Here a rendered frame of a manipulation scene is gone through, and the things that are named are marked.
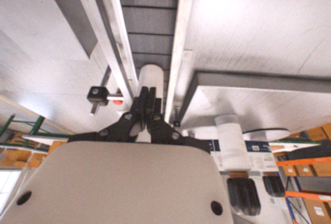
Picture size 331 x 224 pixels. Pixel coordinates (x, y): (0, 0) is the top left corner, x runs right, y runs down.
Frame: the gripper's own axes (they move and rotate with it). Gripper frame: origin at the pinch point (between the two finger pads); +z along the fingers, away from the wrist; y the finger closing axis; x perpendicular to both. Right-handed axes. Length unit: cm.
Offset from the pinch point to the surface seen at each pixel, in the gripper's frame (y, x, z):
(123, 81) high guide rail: -4.1, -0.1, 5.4
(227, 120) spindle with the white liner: 25.8, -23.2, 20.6
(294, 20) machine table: 25.3, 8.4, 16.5
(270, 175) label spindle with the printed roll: 59, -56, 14
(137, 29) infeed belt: -2.9, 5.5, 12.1
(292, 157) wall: 422, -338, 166
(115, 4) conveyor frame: -5.6, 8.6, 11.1
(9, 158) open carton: -346, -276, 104
